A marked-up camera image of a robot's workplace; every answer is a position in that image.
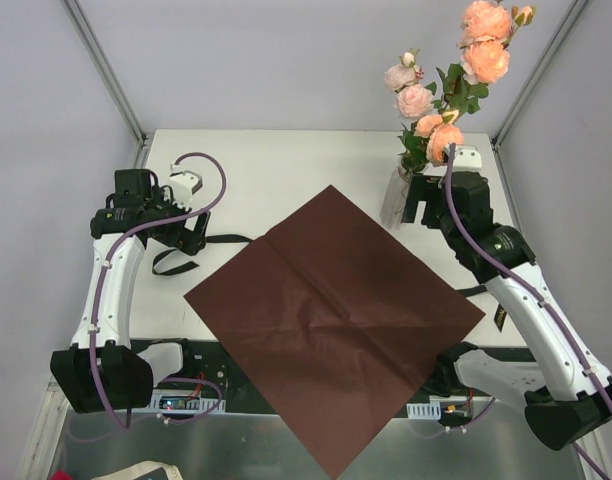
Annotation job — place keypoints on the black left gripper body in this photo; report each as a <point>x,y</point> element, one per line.
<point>197,232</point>

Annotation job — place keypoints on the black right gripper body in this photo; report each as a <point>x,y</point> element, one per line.
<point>431,195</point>

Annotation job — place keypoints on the pink artificial flower bouquet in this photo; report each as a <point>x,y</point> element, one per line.
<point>440,131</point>

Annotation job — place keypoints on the light pink rose stem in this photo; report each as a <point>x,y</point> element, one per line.
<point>413,101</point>

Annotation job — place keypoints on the orange pink rose stem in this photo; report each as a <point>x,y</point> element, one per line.
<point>482,63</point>

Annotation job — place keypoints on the bright orange rose stem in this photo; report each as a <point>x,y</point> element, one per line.
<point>484,21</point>

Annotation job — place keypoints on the red and maroon wrapping paper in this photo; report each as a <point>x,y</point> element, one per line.
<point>335,323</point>

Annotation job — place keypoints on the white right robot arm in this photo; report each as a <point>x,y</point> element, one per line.
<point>569,394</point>

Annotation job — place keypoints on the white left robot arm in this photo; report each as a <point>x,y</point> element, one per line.
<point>99,369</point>

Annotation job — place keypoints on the beige ceramic vase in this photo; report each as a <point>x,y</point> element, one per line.
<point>396,210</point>

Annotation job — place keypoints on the red cloth item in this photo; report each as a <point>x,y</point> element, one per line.
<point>61,475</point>

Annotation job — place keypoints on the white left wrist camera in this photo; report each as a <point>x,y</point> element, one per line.
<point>184,184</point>

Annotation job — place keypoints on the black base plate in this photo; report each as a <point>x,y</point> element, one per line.
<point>208,360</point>

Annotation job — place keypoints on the left white cable duct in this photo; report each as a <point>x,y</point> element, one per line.
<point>174,405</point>

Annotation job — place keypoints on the white cable duct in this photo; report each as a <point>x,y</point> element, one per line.
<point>435,410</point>
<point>174,405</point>

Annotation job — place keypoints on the aluminium frame rail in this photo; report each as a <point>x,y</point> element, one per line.
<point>55,392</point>

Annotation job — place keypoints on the left rear frame post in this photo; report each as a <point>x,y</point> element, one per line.
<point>102,65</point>

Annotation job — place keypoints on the frame post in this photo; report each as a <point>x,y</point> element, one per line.
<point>102,65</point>
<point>553,47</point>

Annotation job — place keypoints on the right rear frame post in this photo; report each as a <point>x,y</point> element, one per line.
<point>553,47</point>

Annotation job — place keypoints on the right white cable duct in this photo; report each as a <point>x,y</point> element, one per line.
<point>435,410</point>

